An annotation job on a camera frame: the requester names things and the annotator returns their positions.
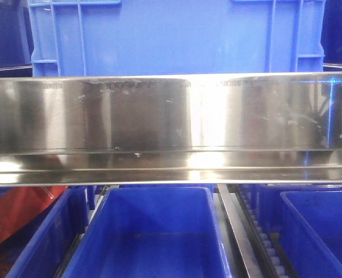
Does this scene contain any roller track rail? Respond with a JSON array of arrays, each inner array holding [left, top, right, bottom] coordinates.
[[215, 184, 297, 277]]

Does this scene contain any lower right blue bin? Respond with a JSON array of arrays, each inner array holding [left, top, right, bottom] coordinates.
[[280, 191, 342, 277]]

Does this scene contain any lower centre blue bin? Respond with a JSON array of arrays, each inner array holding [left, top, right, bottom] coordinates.
[[63, 186, 231, 277]]

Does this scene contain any lower left blue bin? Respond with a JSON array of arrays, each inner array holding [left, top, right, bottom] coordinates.
[[6, 186, 89, 277]]

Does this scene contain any stainless steel shelf beam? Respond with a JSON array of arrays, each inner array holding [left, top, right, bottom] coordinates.
[[0, 72, 342, 186]]

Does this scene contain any upper light blue crate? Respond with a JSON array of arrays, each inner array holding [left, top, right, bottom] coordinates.
[[28, 1, 325, 76]]

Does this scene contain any red object in bin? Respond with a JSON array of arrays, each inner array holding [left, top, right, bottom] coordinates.
[[0, 185, 67, 244]]

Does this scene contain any blue bin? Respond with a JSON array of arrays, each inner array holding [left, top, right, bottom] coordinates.
[[63, 186, 231, 277], [280, 191, 342, 277], [6, 186, 89, 277]]

